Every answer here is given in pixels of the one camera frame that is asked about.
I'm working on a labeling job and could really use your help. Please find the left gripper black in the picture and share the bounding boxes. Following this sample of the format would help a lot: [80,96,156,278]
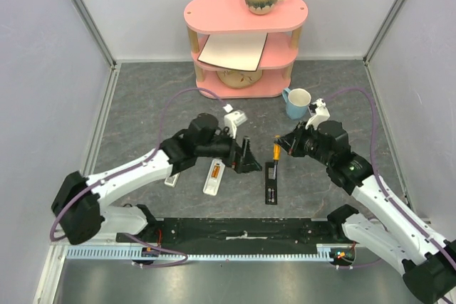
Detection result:
[197,125,262,173]

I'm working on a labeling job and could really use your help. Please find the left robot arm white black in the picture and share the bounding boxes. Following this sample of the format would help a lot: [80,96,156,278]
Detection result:
[51,110,262,245]

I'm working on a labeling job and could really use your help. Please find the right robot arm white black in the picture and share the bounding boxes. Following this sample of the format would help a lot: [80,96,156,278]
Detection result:
[275,120,455,303]

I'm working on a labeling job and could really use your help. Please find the black remote control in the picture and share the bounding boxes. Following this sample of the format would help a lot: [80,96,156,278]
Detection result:
[264,162,278,205]

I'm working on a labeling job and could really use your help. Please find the light blue mug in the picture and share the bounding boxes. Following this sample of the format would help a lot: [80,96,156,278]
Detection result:
[282,88,311,120]

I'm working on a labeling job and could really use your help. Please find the beige floral bowl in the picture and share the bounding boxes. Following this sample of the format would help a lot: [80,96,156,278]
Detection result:
[216,70,263,89]

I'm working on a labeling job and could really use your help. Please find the white board black edge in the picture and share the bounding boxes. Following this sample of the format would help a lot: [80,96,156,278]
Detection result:
[197,32,268,71]

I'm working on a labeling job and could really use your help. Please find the pink three tier shelf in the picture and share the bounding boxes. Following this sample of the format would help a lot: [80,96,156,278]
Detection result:
[184,0,308,98]

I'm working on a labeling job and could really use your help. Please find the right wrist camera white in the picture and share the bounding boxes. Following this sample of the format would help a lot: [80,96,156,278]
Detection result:
[306,98,330,130]

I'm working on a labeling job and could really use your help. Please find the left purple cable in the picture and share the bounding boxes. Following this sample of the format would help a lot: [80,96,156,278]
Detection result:
[48,87,225,270]

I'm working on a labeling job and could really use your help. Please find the purple cable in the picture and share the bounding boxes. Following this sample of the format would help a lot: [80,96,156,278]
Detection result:
[48,87,225,270]
[326,87,456,304]

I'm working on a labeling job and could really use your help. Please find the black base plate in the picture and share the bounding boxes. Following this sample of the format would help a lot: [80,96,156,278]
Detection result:
[136,218,352,254]

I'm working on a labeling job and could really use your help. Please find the blue slotted cable duct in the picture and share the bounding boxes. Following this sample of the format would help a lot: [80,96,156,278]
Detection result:
[66,245,341,262]

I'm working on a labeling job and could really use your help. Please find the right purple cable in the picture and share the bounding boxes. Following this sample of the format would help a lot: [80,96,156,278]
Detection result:
[326,87,456,304]

